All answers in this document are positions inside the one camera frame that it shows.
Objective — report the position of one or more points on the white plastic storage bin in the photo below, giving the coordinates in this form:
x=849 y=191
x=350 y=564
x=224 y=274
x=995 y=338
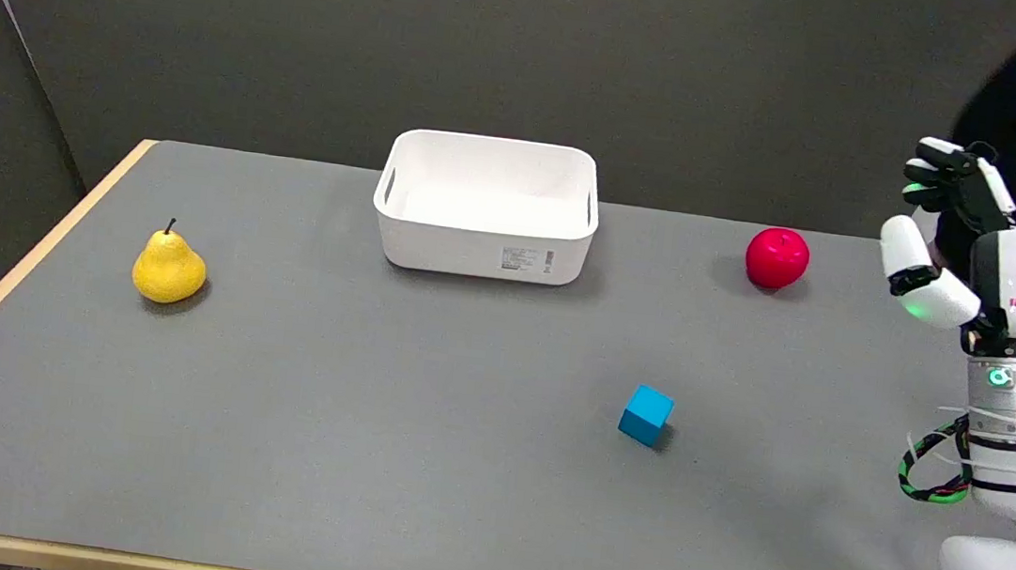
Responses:
x=485 y=212

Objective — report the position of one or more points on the yellow pear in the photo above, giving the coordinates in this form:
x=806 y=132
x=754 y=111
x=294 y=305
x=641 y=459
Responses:
x=169 y=266

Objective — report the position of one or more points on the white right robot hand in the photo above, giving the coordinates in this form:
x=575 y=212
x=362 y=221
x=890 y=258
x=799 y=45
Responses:
x=1008 y=271

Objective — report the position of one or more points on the blue cube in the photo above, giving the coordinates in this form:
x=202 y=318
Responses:
x=645 y=416

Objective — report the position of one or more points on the red apple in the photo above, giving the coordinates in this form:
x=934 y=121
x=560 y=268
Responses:
x=777 y=258

